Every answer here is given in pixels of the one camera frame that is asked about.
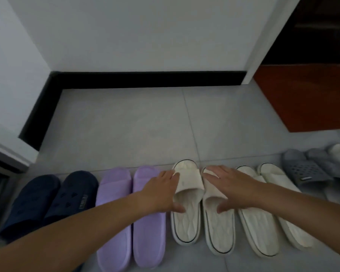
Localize person's right hand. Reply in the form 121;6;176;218
205;165;261;214

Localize person's left hand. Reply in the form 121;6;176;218
136;170;186;214

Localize purple slipper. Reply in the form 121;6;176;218
96;167;132;272
132;166;167;268

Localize grey perforated slipper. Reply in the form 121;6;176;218
282;149;340;207
305;148;340;182

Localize navy blue slipper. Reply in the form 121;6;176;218
0;175;61;244
42;170;99;224

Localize person's left forearm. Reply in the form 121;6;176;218
0;192;148;272

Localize person's right forearm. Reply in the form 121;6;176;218
252;181;340;263

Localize red door mat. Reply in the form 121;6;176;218
253;64;340;133

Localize black baseboard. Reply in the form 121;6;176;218
18;71;247;152

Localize dark wooden door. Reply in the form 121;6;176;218
262;0;340;65

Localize metal sliding door frame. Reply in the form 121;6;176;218
0;144;32;238

